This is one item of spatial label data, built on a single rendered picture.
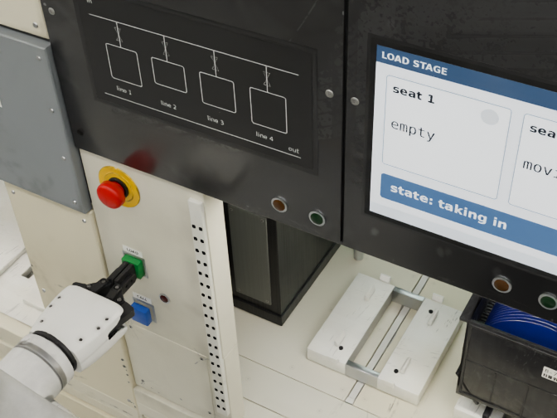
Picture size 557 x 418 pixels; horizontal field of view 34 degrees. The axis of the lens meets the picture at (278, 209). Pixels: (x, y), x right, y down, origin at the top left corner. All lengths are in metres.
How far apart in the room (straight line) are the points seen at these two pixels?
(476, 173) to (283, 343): 0.81
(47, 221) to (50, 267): 0.11
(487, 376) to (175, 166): 0.60
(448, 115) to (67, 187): 0.61
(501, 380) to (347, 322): 0.33
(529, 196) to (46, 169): 0.69
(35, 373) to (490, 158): 0.63
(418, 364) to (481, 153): 0.75
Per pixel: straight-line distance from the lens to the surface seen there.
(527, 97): 0.82
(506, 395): 1.45
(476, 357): 1.41
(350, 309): 1.64
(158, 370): 1.51
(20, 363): 1.19
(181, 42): 0.99
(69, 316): 1.25
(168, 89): 1.04
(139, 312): 1.38
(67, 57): 1.13
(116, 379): 1.62
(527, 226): 0.91
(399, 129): 0.90
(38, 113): 1.22
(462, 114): 0.86
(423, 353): 1.58
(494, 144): 0.86
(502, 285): 0.97
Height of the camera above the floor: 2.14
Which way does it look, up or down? 42 degrees down
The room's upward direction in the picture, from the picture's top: 3 degrees counter-clockwise
